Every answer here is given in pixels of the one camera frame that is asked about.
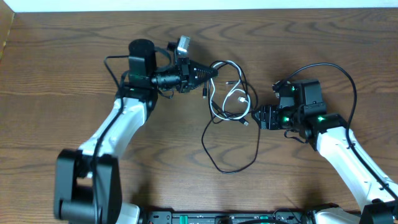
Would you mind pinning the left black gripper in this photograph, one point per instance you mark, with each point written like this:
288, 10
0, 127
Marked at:
187, 80

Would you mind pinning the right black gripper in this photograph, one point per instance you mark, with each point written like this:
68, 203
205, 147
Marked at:
268, 113

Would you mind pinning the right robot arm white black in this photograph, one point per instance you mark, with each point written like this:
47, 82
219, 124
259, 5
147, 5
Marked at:
301, 109

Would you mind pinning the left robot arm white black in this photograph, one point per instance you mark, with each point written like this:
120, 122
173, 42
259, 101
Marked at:
87, 179

